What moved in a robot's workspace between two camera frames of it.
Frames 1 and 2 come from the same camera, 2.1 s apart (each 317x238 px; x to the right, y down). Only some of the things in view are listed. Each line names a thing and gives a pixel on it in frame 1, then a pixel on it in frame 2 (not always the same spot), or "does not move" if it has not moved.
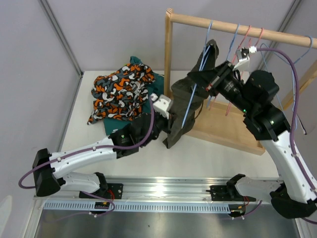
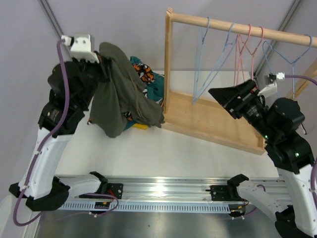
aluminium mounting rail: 154,189 does not move
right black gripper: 207,78 to 247,90
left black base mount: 106,191 does not move
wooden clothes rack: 213,124 does not move
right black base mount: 229,192 does not move
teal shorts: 110,126 does not move
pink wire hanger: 240,44 to 241,45
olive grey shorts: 187,94 to 118,96
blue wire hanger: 226,55 to 217,67
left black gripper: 166,121 to 103,67
